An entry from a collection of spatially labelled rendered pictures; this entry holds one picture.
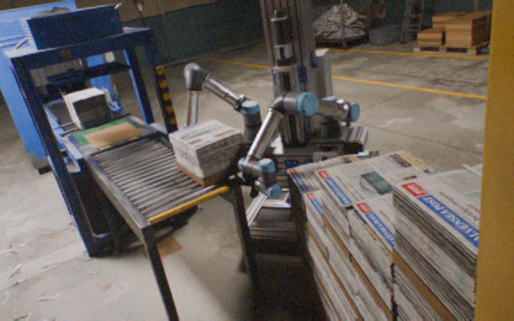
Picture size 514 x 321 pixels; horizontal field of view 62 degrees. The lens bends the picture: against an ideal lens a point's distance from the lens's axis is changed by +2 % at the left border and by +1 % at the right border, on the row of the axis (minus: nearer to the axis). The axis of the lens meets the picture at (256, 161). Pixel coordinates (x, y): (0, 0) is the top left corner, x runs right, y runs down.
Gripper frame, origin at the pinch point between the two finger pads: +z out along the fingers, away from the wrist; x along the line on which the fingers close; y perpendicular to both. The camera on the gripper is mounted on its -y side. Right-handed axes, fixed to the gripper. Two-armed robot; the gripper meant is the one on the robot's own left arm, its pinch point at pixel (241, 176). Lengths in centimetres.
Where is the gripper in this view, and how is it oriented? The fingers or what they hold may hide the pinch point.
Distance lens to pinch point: 233.5
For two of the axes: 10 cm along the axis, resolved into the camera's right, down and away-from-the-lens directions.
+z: -5.3, -2.6, 8.1
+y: -1.6, -9.0, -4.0
